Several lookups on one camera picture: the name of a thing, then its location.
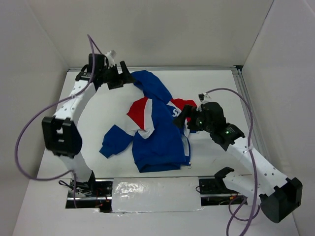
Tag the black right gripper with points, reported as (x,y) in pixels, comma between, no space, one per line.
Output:
(188,111)

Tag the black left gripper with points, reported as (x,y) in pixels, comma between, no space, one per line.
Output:
(121,79)

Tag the blue white red jacket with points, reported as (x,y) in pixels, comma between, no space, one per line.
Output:
(157,143)

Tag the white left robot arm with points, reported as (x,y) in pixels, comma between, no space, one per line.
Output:
(61,135)

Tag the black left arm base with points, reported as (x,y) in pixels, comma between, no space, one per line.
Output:
(101,191)

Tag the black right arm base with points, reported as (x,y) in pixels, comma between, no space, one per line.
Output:
(213,193)

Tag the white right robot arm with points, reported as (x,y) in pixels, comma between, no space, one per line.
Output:
(276,194)

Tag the white taped panel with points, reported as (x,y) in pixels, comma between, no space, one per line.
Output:
(163,194)

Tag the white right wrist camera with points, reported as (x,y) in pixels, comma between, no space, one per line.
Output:
(204,98)

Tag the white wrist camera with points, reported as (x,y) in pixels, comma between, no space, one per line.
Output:
(204,98)
(109,58)

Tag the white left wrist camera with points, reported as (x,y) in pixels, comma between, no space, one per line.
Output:
(109,58)

